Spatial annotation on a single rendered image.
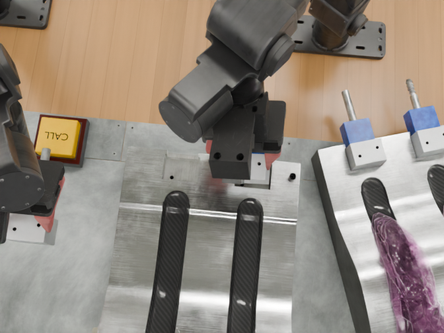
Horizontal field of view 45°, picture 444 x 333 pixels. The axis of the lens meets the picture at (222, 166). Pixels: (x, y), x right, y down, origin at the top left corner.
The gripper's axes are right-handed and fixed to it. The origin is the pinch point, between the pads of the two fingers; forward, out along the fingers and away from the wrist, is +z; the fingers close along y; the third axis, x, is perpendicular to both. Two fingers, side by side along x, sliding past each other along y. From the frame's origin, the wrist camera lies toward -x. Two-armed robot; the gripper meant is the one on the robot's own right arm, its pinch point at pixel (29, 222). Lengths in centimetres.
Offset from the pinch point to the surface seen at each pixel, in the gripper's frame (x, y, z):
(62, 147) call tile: 17.4, -0.8, 3.6
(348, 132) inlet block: 21.0, 43.9, -2.5
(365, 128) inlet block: 22, 47, -3
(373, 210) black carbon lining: 12, 49, 4
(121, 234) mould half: 3.3, 11.3, 5.3
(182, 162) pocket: 15.0, 18.5, 1.6
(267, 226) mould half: 5.8, 32.1, 3.6
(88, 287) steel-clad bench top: 0.4, 6.0, 16.6
